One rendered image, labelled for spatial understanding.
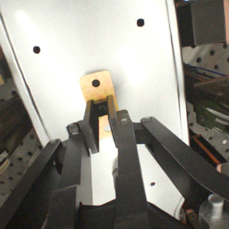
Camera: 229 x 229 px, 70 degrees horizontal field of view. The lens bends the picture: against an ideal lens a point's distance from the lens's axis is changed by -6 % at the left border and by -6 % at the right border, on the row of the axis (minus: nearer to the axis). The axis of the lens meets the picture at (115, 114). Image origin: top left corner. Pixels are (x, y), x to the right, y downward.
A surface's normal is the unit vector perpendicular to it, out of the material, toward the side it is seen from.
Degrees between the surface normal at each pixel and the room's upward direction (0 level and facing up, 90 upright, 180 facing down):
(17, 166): 0
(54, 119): 0
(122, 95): 0
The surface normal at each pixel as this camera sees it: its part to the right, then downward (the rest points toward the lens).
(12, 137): 0.97, -0.24
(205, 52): 0.07, 0.37
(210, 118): -0.93, 0.31
